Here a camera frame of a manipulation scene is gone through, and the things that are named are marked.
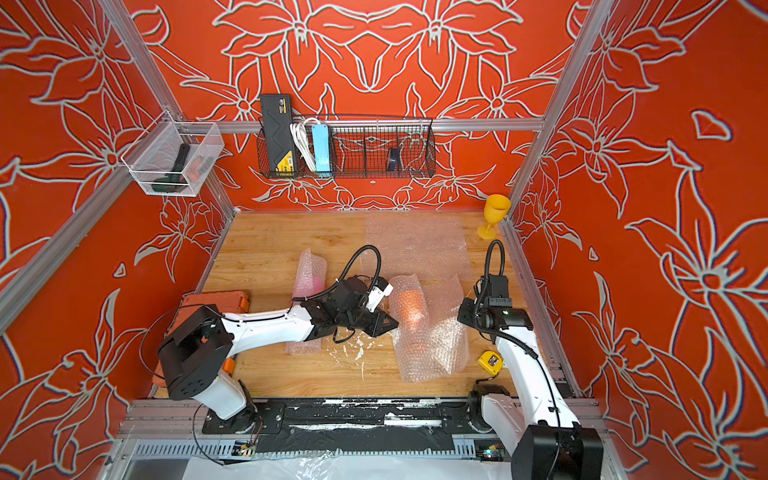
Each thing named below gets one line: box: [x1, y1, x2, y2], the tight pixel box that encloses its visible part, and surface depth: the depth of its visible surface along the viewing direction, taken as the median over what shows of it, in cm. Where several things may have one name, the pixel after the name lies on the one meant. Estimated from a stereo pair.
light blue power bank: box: [312, 124, 331, 173], surface depth 91 cm
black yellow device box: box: [260, 94, 297, 175], surface depth 89 cm
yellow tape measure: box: [478, 350, 505, 376], surface depth 82 cm
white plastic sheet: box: [182, 452, 513, 480], surface depth 68 cm
